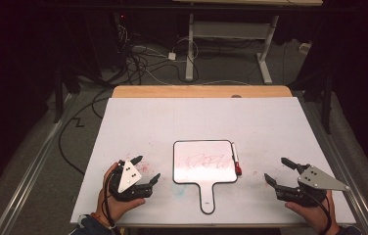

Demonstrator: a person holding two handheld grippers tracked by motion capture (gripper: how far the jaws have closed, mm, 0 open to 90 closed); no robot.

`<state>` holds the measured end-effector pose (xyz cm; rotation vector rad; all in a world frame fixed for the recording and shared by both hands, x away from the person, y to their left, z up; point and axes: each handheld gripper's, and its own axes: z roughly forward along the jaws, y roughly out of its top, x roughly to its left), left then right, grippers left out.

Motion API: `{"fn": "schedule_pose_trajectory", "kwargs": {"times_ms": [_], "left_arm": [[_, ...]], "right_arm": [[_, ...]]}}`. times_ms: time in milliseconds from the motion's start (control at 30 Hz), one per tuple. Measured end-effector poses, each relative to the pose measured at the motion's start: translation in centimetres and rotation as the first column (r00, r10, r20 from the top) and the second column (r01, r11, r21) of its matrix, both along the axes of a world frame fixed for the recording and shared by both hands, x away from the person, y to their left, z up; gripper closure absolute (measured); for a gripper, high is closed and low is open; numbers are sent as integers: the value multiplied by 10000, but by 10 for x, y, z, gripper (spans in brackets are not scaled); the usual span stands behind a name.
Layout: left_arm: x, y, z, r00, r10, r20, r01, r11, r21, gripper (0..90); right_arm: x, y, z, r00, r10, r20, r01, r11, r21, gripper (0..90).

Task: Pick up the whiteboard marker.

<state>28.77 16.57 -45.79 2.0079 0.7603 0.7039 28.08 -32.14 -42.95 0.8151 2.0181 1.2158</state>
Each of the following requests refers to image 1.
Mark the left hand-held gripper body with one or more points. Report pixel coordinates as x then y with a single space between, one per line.
129 176

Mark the large white sheet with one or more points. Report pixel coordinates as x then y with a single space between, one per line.
159 130

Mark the white power adapter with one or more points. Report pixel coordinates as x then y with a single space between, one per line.
172 56

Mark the person's right hand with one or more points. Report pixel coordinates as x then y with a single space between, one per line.
319 217

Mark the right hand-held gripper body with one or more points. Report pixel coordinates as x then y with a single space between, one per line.
319 181

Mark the white marker with red cap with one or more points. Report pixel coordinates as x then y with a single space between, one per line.
236 156

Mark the person's left hand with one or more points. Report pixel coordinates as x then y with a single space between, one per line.
113 209

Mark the metal floor rail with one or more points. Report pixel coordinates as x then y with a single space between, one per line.
32 169
342 156

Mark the white metal desk frame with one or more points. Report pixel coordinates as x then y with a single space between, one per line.
227 30

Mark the small white box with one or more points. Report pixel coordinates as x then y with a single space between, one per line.
305 48

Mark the black stand leg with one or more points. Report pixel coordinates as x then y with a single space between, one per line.
57 98

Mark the small white handheld whiteboard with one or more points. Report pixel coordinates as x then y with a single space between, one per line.
201 169

